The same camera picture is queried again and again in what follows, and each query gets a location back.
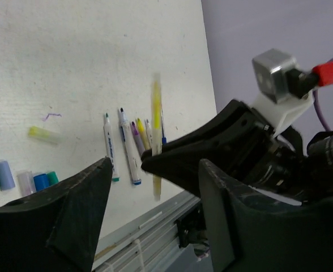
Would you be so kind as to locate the clear pink pen cap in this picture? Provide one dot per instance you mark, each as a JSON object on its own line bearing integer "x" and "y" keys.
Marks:
{"x": 26, "y": 183}

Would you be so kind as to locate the clear yellow highlighter cap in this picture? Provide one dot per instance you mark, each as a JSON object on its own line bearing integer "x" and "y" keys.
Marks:
{"x": 44, "y": 135}

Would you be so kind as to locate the yellow highlighter pen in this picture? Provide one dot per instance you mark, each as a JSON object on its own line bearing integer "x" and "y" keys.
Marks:
{"x": 143, "y": 134}

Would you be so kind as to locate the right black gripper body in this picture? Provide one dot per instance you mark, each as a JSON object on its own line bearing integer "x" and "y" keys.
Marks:
{"x": 241, "y": 143}

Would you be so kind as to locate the blue cap white marker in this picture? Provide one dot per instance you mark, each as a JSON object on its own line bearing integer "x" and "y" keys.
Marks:
{"x": 131, "y": 155}

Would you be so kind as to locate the green acrylic marker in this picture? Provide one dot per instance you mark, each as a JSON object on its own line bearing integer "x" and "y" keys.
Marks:
{"x": 110, "y": 146}

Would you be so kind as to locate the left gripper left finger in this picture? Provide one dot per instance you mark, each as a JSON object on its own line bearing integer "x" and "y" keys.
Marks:
{"x": 60, "y": 225}

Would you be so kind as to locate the lavender acrylic marker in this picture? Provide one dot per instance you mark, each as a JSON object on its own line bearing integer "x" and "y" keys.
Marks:
{"x": 148, "y": 131}

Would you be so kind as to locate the yellow slim pen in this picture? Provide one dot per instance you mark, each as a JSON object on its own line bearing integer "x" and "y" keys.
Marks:
{"x": 156, "y": 129}

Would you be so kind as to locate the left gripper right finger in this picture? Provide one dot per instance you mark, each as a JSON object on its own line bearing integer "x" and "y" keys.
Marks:
{"x": 245, "y": 228}

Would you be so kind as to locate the blue ballpoint pen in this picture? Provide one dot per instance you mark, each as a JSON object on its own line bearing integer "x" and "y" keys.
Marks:
{"x": 164, "y": 139}

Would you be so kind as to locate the aluminium frame rail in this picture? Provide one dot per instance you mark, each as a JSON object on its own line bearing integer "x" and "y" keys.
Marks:
{"x": 159, "y": 240}

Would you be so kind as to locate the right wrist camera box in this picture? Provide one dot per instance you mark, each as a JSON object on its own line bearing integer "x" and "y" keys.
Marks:
{"x": 270, "y": 68}

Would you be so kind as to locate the green marker cap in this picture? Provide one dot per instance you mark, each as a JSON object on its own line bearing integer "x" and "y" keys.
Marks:
{"x": 52, "y": 178}

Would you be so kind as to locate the pink slim pen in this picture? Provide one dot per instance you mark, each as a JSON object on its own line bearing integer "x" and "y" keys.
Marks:
{"x": 137, "y": 139}

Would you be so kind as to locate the lavender marker cap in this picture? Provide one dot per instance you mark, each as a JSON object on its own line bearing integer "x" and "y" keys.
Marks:
{"x": 6, "y": 178}

